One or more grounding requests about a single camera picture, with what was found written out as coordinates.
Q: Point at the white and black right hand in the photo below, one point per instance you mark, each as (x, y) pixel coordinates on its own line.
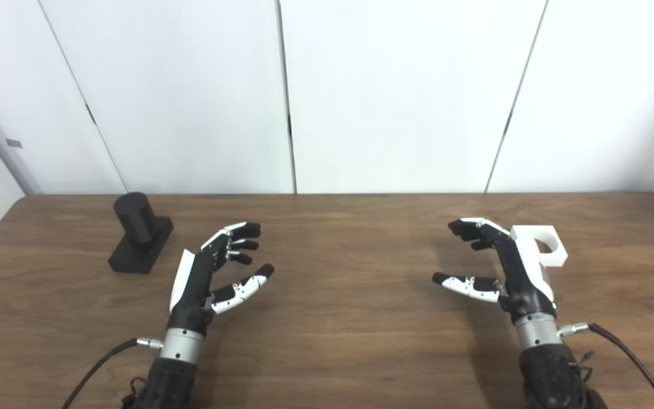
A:
(523, 284)

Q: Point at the white and black left hand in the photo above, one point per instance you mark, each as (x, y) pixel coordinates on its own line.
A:
(193, 284)

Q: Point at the white square piece with hole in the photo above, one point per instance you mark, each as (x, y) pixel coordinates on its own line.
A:
(554, 250)

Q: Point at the black peg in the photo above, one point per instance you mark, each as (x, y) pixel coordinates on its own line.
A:
(134, 218)

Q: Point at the small grey tag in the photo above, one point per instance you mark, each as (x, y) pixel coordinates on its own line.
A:
(13, 143)

